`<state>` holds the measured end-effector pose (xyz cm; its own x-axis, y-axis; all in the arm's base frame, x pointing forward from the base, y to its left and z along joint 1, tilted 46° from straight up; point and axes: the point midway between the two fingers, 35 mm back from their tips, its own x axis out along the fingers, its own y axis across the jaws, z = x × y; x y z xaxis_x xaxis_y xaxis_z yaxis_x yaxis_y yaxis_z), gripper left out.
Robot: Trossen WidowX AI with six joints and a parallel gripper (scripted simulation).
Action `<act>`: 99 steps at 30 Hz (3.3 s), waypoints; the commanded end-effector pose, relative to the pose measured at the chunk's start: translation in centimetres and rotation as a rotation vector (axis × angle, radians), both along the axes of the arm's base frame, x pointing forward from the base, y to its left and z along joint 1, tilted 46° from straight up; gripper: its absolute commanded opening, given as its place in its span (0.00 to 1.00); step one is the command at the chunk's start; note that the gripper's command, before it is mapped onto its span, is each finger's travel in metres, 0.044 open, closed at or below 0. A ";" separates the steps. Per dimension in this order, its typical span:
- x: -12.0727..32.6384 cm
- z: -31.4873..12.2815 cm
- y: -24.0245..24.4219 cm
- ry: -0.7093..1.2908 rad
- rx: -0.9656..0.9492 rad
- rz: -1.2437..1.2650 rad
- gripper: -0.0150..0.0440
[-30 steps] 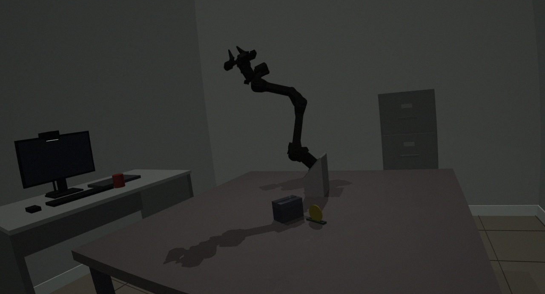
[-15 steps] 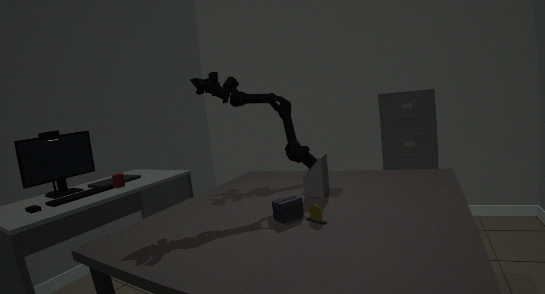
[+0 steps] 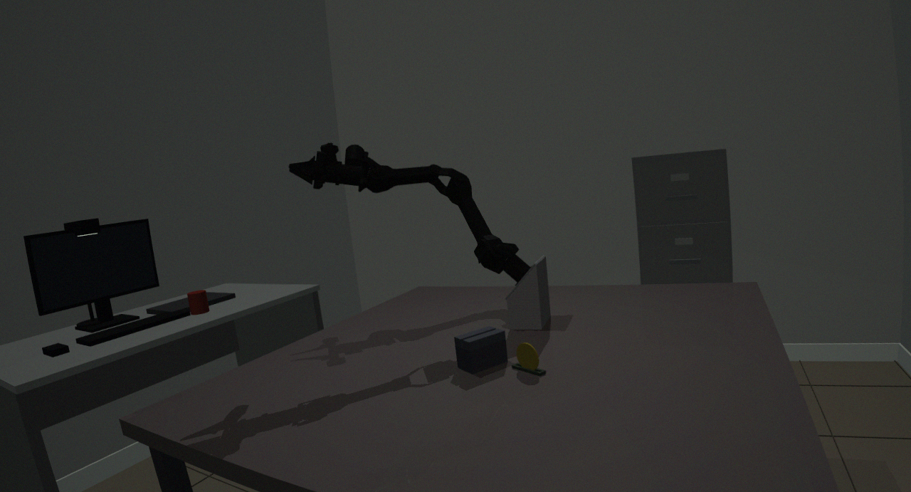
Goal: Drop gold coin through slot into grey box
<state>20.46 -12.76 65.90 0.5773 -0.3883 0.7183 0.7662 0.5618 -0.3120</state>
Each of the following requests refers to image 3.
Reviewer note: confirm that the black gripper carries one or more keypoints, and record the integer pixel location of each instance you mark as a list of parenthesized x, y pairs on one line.
[(319, 171)]

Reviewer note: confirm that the gold coin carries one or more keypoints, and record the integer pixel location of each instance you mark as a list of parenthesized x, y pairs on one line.
[(527, 356)]

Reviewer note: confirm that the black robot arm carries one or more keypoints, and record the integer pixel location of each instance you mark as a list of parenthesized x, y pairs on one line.
[(492, 253)]

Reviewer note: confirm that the dark green rectangular frame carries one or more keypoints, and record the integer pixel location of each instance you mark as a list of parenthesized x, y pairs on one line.
[(537, 371)]

